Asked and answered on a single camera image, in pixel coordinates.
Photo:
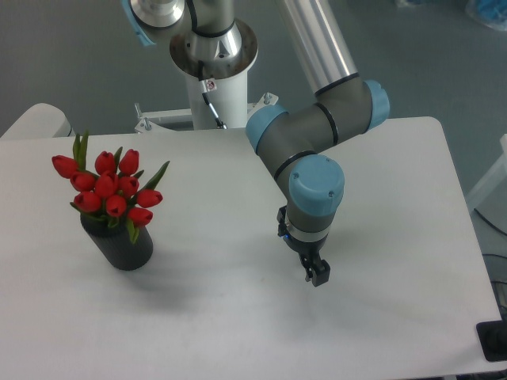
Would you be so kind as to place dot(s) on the white chair back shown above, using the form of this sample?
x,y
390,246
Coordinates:
x,y
41,121

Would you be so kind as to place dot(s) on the black box at table edge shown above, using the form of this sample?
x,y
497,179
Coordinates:
x,y
492,337

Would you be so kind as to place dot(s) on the black ribbed vase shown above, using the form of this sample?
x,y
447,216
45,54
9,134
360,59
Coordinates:
x,y
116,245

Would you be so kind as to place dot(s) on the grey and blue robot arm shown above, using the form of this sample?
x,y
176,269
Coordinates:
x,y
291,145

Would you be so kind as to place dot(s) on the red tulip bouquet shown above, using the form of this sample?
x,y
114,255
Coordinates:
x,y
111,198

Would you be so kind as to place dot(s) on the white furniture at right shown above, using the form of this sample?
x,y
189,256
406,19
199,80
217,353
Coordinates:
x,y
489,181

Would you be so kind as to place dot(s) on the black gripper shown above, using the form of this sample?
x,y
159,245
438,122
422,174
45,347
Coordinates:
x,y
317,270

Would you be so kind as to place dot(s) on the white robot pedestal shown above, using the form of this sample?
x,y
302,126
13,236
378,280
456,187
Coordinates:
x,y
216,77

